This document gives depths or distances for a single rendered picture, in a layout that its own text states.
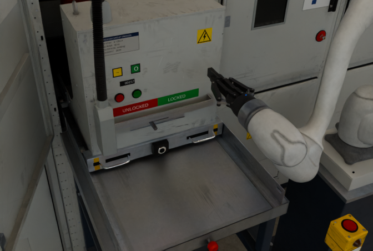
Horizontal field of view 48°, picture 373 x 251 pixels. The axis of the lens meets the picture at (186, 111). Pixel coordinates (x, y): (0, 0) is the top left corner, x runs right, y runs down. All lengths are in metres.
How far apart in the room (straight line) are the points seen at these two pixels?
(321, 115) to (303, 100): 1.08
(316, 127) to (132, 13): 0.65
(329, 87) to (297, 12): 0.81
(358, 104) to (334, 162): 0.25
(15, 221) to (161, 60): 0.69
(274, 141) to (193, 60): 0.51
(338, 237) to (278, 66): 0.94
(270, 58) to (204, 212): 0.88
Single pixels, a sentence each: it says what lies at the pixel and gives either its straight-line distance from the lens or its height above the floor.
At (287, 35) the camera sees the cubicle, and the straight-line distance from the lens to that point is 2.01.
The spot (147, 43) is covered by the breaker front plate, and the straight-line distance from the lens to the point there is 1.34.
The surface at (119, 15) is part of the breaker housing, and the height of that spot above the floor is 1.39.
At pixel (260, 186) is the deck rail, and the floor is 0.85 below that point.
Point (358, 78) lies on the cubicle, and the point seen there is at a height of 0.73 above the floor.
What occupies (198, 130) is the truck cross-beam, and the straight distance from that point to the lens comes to 1.62.
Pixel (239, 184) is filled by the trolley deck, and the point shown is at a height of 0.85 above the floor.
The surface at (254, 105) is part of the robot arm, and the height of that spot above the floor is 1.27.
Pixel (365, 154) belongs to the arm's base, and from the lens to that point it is 1.79.
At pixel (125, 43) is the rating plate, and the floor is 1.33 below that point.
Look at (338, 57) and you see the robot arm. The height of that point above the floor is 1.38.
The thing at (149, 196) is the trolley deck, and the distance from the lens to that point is 1.47.
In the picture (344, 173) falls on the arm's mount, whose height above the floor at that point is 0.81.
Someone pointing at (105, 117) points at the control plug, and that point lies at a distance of 1.29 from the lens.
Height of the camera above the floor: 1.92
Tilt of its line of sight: 36 degrees down
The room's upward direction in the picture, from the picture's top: 2 degrees clockwise
